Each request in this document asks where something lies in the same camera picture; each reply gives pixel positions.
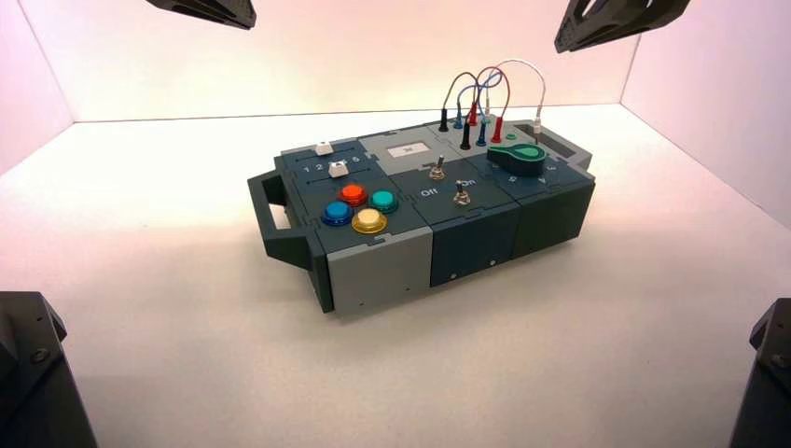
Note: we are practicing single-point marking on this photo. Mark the orange round push button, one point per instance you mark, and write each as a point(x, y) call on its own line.
point(353, 194)

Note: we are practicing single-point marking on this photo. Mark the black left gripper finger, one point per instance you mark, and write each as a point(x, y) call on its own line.
point(216, 9)

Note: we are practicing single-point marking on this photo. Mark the green rotary dial knob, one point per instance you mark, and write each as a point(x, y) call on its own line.
point(516, 159)

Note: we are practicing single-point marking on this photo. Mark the metal toggle switch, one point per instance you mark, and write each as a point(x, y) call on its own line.
point(460, 195)
point(437, 170)

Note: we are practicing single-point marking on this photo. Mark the small white display screen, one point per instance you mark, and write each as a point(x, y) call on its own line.
point(408, 149)

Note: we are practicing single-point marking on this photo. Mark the green round push button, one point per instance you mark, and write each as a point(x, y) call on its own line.
point(384, 200)

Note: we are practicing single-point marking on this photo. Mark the white slider knob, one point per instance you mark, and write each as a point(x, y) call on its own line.
point(337, 169)
point(323, 148)

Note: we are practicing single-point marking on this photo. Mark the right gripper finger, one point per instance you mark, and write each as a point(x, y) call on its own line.
point(618, 21)

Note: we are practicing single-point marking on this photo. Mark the grey and teal task box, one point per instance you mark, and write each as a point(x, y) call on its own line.
point(377, 272)

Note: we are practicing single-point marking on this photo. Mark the blue round push button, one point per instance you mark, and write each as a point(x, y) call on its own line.
point(337, 212)

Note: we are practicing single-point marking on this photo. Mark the yellow round push button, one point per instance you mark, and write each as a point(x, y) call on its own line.
point(369, 220)

